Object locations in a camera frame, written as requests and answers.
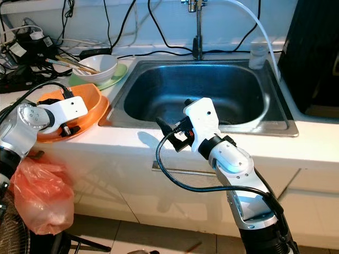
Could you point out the orange plastic plate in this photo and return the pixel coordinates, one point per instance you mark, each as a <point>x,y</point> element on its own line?
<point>92,128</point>

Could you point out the red plastic bag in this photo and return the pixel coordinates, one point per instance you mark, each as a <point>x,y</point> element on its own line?
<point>42,196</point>

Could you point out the metal faucet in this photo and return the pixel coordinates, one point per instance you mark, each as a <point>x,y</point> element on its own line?
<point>197,37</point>

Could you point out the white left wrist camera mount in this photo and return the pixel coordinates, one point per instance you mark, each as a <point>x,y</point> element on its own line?
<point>71,111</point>

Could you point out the stainless steel sink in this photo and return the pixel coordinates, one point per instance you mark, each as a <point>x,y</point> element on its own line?
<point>169,89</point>

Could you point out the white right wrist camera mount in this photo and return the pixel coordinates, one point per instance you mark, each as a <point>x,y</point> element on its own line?
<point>202,123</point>

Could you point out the light green plate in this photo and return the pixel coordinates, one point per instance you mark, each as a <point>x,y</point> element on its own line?
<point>119,76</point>

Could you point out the clear plastic cup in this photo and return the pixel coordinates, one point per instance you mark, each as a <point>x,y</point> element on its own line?
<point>259,56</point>

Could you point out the flat black power brick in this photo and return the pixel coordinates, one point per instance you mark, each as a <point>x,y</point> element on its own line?
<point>95,52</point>

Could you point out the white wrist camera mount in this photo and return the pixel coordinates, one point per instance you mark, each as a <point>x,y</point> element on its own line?
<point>202,123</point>
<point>71,111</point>

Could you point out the wooden chopstick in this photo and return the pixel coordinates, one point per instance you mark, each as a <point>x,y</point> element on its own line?
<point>71,66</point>

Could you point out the orange plastic bowl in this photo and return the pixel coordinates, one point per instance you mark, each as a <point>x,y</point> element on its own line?
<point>98,100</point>

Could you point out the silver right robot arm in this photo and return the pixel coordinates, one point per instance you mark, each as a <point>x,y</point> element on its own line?
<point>241,180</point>

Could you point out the black power strip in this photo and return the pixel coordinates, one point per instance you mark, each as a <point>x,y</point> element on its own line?
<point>24,82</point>

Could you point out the tall black appliance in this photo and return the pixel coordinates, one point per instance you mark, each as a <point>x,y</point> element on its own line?
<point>312,53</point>

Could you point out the bulky black power adapter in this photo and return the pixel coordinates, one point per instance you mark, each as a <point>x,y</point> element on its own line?
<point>32,47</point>

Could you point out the white ceramic bowl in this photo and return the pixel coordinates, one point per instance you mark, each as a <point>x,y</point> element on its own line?
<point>103,69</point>

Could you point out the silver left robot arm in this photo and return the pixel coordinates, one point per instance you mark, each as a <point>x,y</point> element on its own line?
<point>18,137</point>

